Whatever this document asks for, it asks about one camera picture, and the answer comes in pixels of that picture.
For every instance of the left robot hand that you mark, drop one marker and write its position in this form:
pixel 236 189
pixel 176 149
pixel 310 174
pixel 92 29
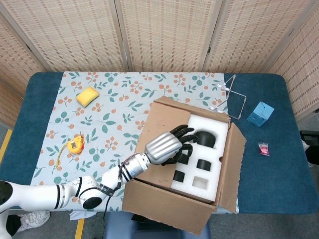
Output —
pixel 162 148

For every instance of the brown cardboard box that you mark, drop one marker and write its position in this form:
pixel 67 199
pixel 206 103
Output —
pixel 162 201

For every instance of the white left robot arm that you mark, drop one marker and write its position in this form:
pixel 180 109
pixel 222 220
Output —
pixel 37 194

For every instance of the small blue paper box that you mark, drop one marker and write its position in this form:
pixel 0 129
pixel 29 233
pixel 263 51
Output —
pixel 259 114

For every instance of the black ceramic cup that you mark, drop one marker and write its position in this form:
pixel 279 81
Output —
pixel 179 176
pixel 185 160
pixel 204 164

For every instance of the black ceramic teapot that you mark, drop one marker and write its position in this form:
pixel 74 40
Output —
pixel 207 139

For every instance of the white foam insert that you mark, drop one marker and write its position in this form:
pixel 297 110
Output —
pixel 211 122

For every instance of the floral print tablecloth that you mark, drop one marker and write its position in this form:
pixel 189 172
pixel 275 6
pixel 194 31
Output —
pixel 112 87

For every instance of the yellow tape measure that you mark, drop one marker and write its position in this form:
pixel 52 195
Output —
pixel 75 145

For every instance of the yellow green sponge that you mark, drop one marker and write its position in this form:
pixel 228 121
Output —
pixel 87 96

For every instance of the pink candy packet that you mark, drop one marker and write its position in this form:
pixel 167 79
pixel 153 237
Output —
pixel 264 149

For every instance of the woven bamboo folding screen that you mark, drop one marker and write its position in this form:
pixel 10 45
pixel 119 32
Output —
pixel 162 32

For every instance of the white sneaker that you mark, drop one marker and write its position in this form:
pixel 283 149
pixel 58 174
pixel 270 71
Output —
pixel 35 220

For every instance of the black bag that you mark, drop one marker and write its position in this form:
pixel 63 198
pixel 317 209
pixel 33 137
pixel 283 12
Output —
pixel 310 147

